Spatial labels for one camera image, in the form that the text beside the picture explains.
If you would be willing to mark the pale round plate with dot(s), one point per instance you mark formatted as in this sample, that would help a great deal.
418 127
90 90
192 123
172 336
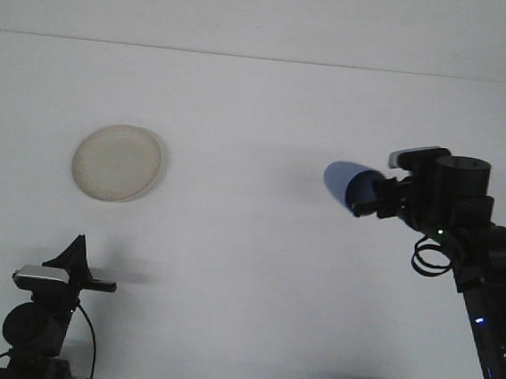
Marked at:
116 163

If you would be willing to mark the pale blue cup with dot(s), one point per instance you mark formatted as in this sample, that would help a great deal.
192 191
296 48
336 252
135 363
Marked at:
341 175

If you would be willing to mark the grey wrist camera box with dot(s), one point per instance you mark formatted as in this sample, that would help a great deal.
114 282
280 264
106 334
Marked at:
417 155
43 276

